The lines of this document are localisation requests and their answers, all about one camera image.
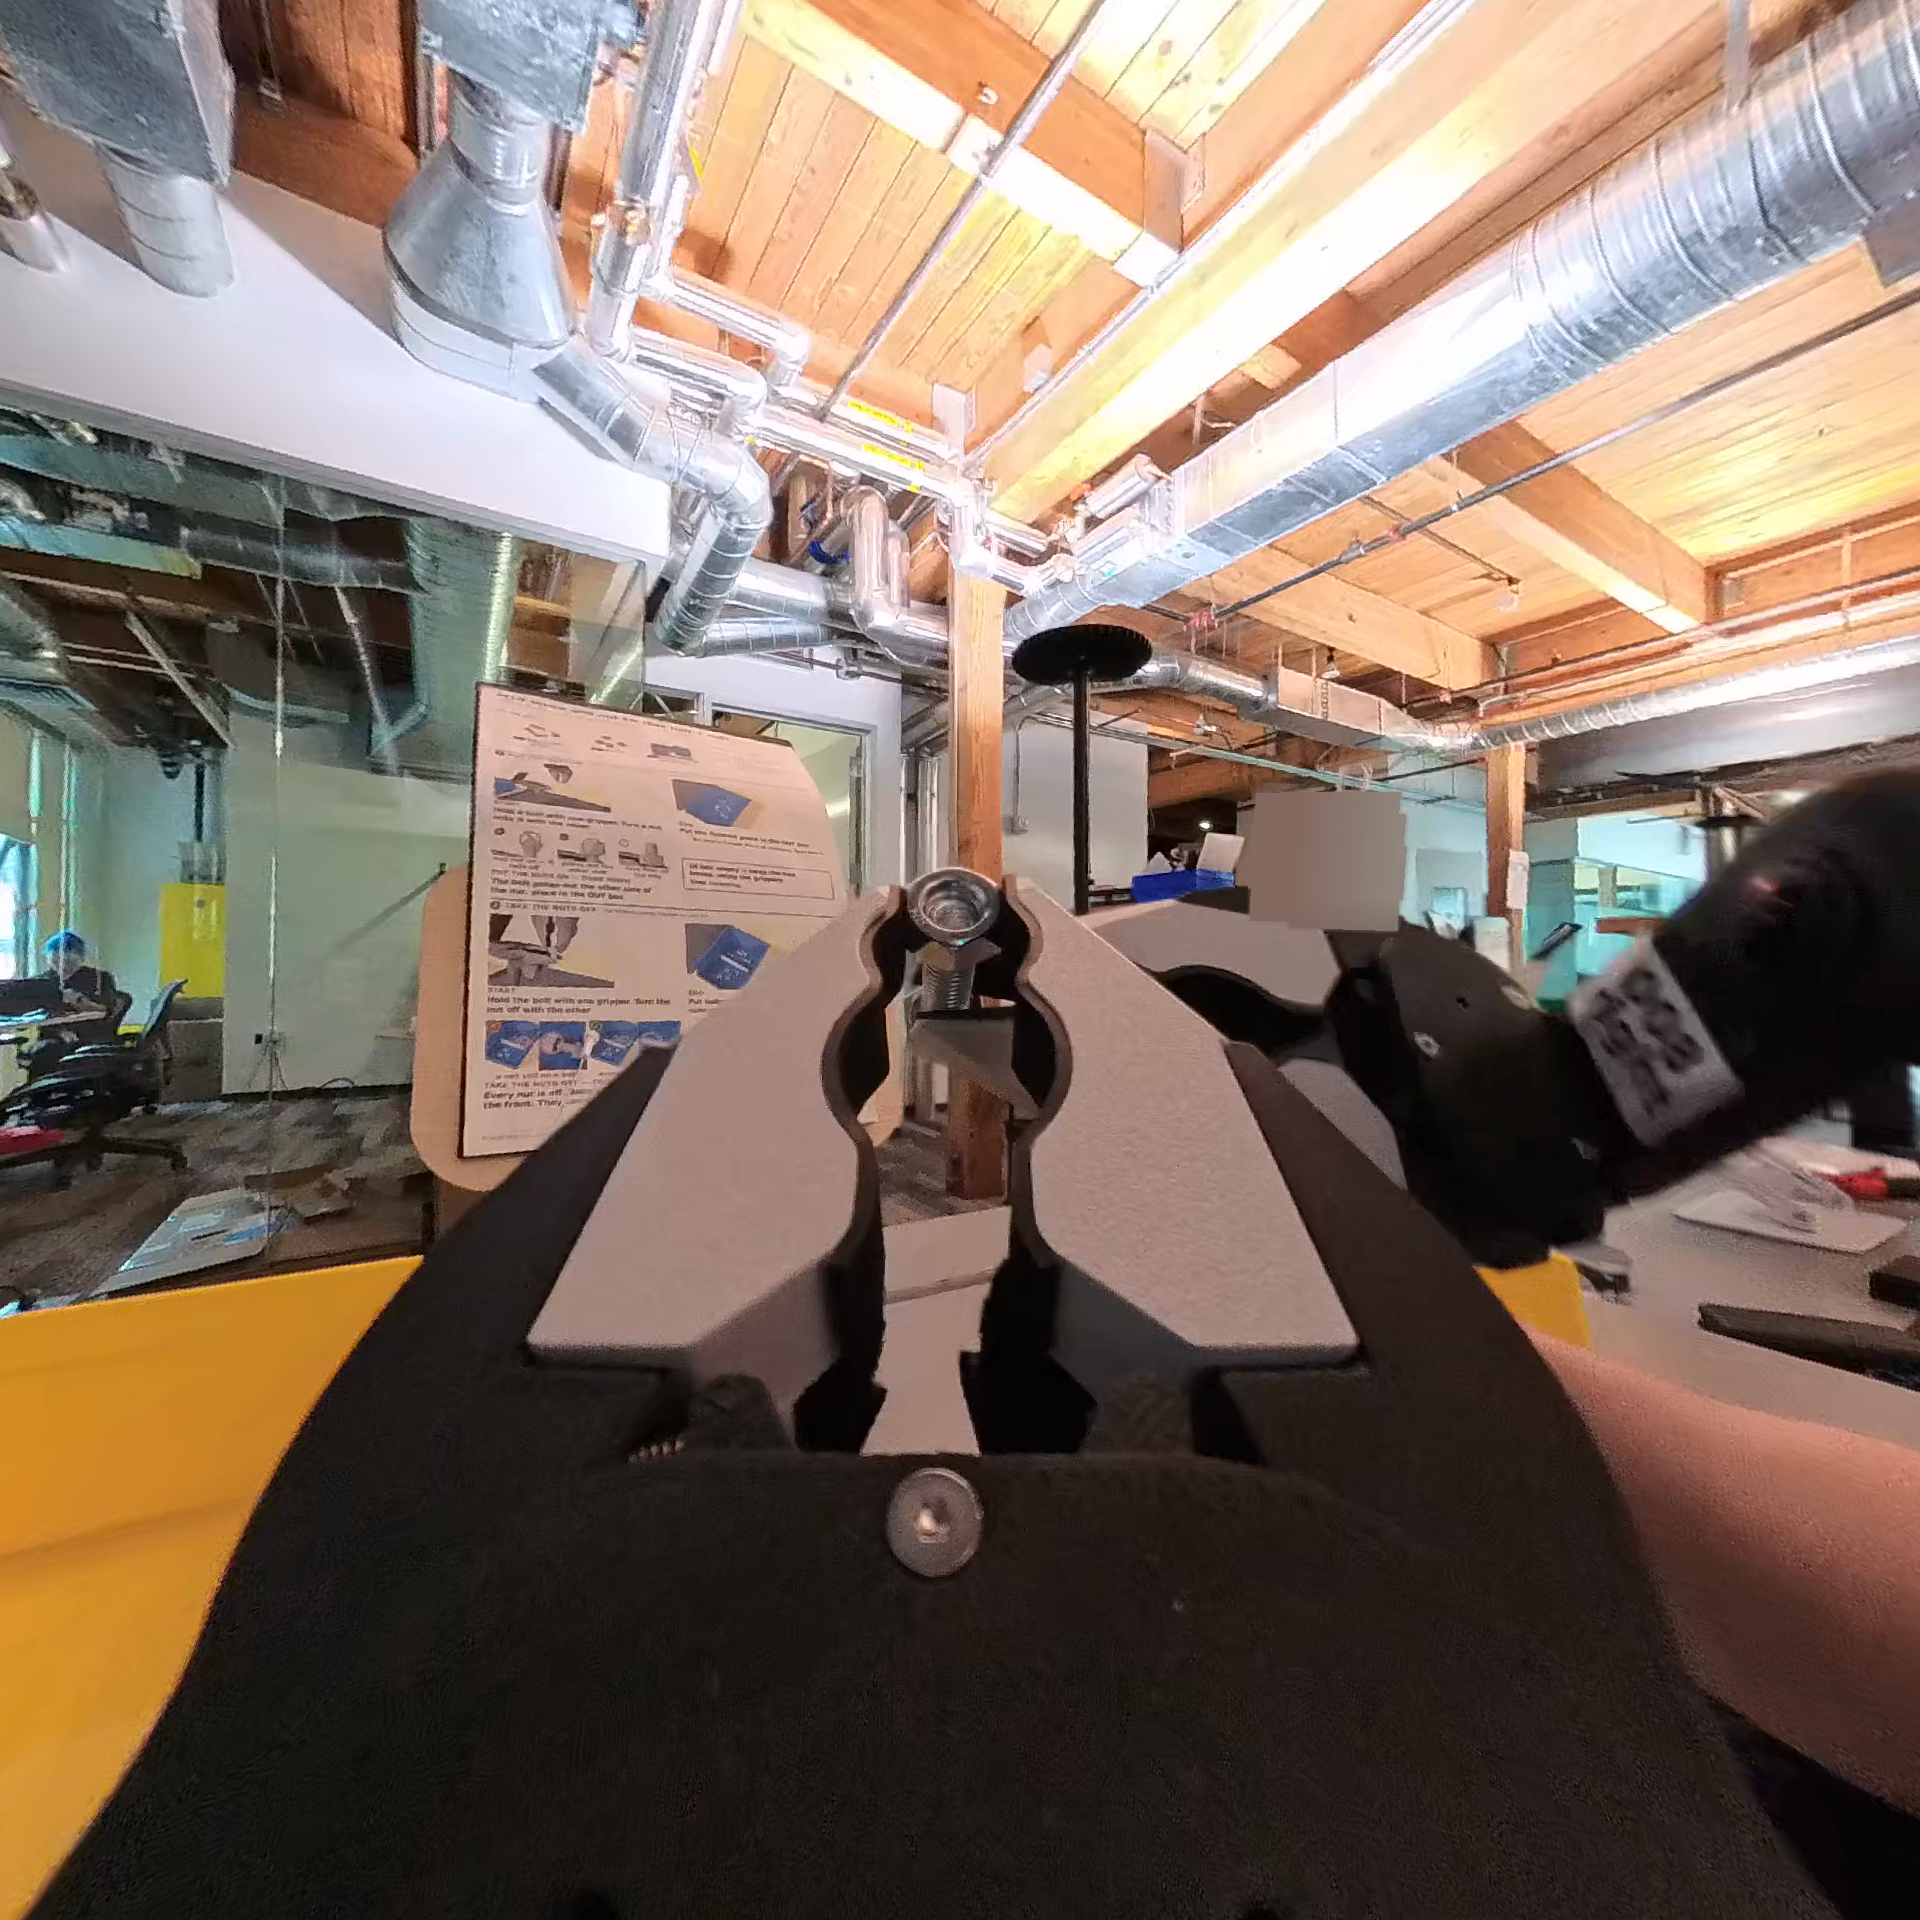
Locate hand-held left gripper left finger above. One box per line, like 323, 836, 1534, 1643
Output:
526, 877, 905, 1453

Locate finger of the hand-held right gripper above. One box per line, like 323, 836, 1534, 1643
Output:
1088, 900, 1342, 1056
1264, 1050, 1416, 1193

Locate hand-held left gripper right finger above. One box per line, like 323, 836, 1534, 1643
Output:
960, 873, 1364, 1453

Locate yellow plastic bin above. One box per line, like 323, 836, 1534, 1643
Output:
0, 1257, 424, 1877
1477, 1253, 1596, 1354

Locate steel hex nut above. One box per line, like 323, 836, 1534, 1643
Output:
902, 867, 1003, 968

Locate person's right forearm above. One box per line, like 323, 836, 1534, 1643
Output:
1528, 1329, 1920, 1795

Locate black round-top pole stand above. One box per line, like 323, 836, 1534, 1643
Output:
1013, 622, 1153, 916

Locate wooden support column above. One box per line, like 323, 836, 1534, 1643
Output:
949, 563, 1011, 1202

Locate black flat device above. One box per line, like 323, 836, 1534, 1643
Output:
1699, 1302, 1920, 1374

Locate flattened cardboard boxes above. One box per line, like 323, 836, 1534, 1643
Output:
88, 1184, 441, 1299

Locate black office chair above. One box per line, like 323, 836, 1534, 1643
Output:
0, 982, 195, 1192

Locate foil-wrapped air duct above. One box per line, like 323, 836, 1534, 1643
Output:
997, 0, 1920, 640

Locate yellow wall banner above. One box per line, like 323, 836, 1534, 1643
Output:
158, 882, 231, 1001

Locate silver round air duct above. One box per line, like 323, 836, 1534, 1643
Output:
381, 0, 961, 664

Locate short silver spiral duct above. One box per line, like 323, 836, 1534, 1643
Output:
0, 0, 240, 299

